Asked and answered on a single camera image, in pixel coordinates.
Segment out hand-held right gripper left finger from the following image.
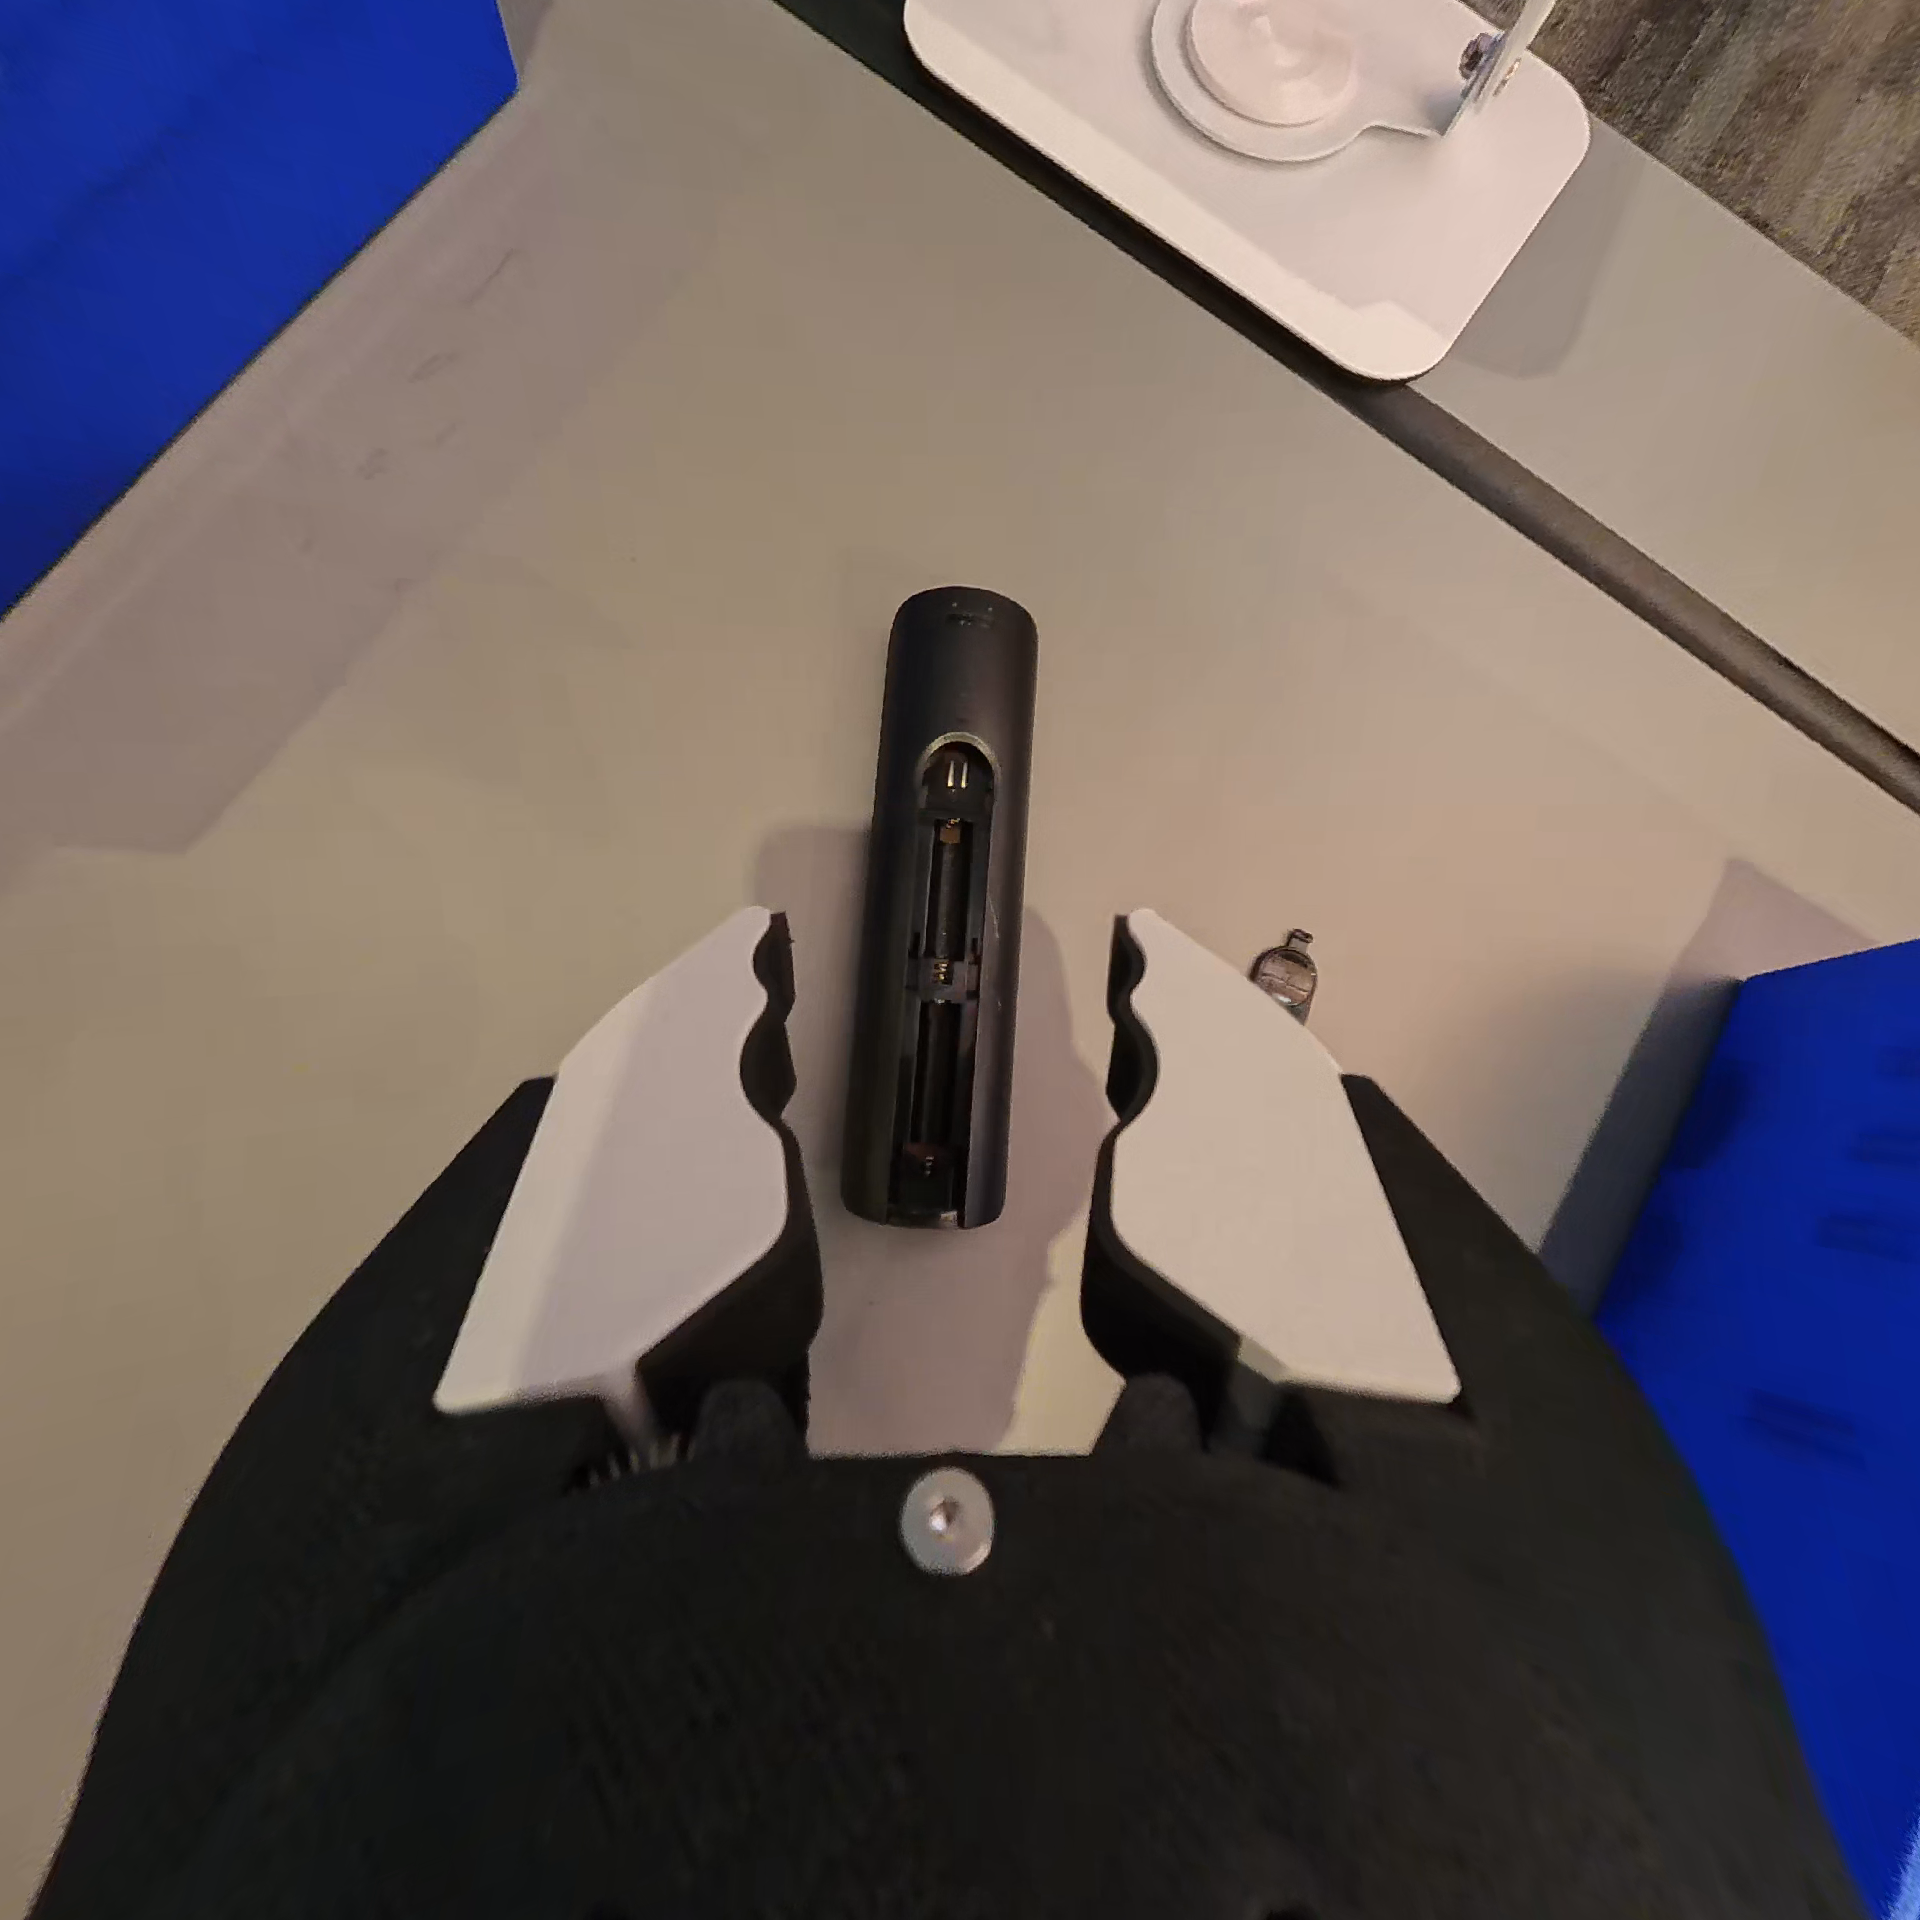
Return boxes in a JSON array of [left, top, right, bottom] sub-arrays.
[[432, 907, 825, 1420]]

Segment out black remote control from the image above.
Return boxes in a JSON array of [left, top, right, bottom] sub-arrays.
[[839, 587, 1039, 1233]]

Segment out small metal clip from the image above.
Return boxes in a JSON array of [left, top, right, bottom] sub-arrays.
[[1247, 929, 1325, 1025]]

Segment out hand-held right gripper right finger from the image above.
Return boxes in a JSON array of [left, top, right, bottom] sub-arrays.
[[1082, 907, 1465, 1409]]

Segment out blue plastic bin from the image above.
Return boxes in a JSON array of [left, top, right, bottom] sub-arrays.
[[0, 0, 519, 618], [1591, 937, 1920, 1920]]

